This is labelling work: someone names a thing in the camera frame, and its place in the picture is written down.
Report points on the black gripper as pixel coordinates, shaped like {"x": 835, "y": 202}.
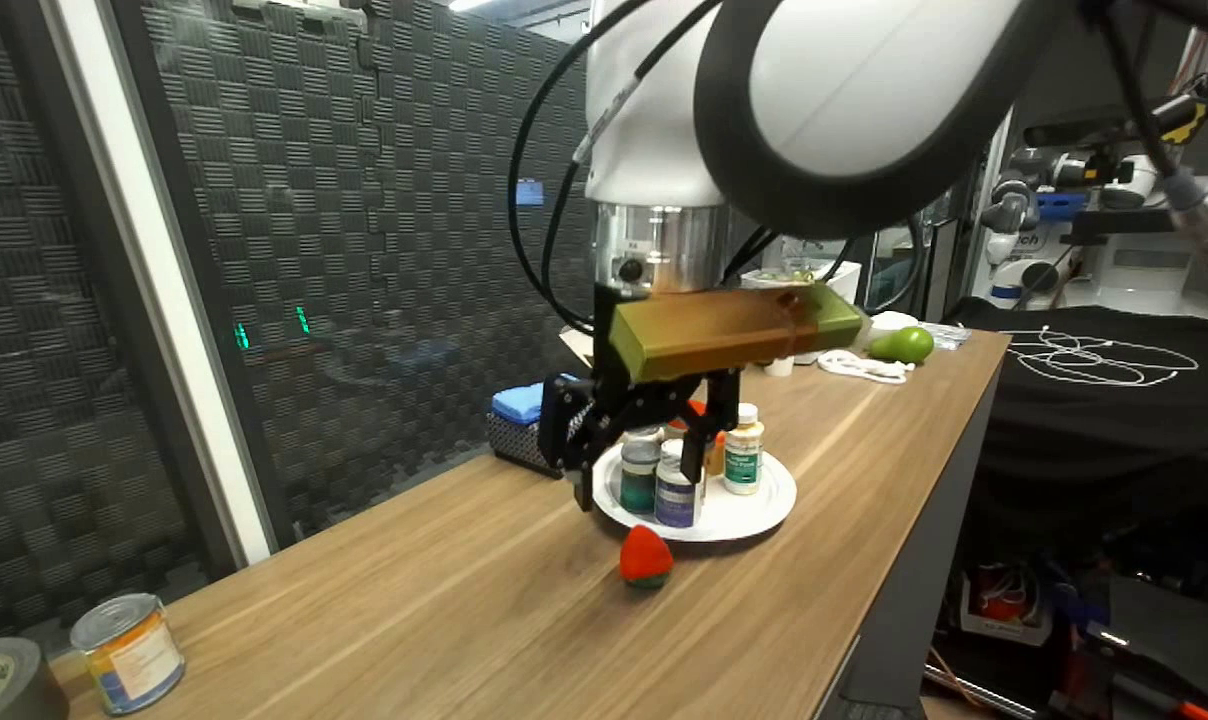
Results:
{"x": 728, "y": 331}

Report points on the brown spice jar orange lid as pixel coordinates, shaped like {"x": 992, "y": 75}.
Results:
{"x": 698, "y": 411}

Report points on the dark green label bottle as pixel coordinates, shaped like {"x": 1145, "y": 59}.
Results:
{"x": 639, "y": 488}

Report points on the white bottle purple label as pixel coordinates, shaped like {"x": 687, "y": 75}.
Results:
{"x": 674, "y": 492}

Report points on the red toy strawberry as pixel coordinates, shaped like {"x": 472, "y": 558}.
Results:
{"x": 645, "y": 558}

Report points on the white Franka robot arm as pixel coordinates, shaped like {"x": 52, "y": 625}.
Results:
{"x": 828, "y": 92}

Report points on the white paper plate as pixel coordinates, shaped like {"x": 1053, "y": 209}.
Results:
{"x": 756, "y": 515}

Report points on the grey perforated metal box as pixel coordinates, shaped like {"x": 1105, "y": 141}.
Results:
{"x": 518, "y": 444}

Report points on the white bowl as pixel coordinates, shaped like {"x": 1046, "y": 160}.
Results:
{"x": 884, "y": 322}

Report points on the green toy pear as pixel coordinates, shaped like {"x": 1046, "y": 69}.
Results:
{"x": 911, "y": 345}

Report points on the red white box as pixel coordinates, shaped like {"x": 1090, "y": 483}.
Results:
{"x": 1007, "y": 601}

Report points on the black covered side table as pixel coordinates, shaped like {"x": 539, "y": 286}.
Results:
{"x": 1096, "y": 413}

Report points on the white lab equipment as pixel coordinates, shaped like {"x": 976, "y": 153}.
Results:
{"x": 1096, "y": 265}

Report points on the tin can with label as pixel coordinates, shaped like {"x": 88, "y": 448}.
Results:
{"x": 128, "y": 659}

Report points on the white window frame post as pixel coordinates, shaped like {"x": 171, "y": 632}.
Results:
{"x": 167, "y": 294}

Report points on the grey duct tape roll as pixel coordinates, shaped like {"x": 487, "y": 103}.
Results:
{"x": 6, "y": 681}

